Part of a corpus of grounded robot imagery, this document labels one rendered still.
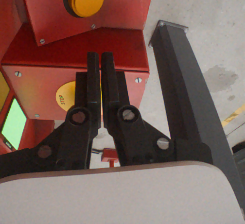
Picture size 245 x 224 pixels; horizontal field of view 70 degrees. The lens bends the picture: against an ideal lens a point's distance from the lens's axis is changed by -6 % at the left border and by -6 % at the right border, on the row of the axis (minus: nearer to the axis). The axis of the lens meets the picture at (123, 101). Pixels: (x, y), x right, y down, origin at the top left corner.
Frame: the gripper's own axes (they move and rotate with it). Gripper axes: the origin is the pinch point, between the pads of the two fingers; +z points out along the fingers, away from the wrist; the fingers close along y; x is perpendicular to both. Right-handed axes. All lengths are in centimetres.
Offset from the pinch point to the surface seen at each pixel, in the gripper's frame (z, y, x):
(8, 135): 2.3, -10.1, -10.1
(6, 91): 5.7, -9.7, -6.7
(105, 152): 75, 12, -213
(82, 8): 11.6, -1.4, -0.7
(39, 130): 66, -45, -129
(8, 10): 48, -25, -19
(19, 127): 4.5, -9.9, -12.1
